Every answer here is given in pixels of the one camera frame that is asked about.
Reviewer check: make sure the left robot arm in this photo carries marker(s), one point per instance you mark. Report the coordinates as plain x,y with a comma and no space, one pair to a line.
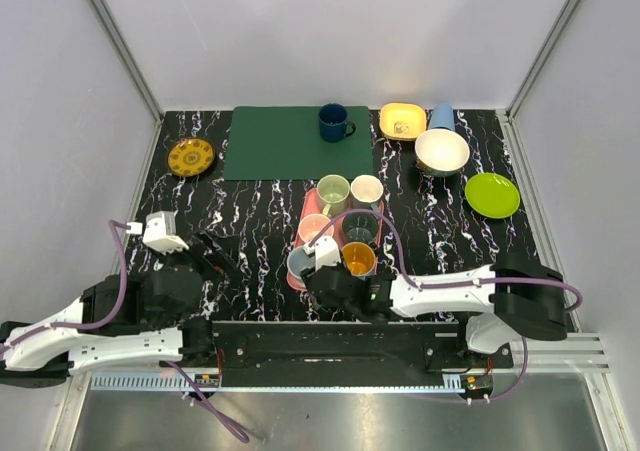
131,318

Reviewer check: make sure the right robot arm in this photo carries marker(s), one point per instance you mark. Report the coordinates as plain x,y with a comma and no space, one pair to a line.
509,299

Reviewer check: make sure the lime green plate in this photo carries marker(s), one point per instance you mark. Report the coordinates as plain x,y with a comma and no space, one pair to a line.
492,195

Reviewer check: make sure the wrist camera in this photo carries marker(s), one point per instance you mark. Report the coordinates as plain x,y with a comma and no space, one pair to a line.
159,233
325,252

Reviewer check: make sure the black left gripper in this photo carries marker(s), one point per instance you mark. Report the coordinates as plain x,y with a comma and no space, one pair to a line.
195,253

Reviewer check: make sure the dark green mat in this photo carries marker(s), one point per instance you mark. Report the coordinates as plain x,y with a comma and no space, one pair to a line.
284,143

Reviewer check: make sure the pink mug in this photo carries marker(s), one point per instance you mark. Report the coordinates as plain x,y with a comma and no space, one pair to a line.
311,225

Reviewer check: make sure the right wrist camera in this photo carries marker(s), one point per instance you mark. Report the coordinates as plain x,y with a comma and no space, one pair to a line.
325,252

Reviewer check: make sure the small grey cup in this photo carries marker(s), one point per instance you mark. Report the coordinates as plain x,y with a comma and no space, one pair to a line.
360,227

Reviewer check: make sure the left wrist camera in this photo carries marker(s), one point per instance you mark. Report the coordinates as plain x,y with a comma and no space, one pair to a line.
159,233

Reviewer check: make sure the yellow square bowl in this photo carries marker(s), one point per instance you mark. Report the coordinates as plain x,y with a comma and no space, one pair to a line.
402,121

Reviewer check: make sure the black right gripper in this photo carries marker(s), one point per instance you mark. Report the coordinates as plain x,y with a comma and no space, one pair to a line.
306,275

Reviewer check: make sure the yellow patterned saucer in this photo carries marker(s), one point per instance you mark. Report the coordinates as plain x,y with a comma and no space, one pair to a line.
190,157

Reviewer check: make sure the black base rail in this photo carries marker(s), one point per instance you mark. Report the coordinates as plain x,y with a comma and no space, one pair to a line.
433,346

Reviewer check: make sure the light green mug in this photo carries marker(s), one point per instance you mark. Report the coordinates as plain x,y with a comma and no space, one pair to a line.
333,193

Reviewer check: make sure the light blue cup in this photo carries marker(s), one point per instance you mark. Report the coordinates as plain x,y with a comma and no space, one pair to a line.
442,117

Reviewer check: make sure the blue patterned mug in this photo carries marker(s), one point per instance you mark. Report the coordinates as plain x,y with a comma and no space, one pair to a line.
359,258

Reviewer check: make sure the grey faceted mug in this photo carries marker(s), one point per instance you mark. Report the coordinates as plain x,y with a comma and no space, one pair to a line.
366,192

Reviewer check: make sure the large cream bowl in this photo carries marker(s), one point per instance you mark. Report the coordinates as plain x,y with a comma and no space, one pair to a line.
441,152

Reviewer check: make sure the dark blue mug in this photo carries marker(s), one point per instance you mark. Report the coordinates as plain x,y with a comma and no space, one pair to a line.
334,123

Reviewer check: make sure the pink plastic tray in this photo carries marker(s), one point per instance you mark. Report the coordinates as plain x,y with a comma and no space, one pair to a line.
311,206

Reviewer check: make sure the white footed teacup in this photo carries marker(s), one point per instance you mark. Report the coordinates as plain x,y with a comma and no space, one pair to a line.
298,262

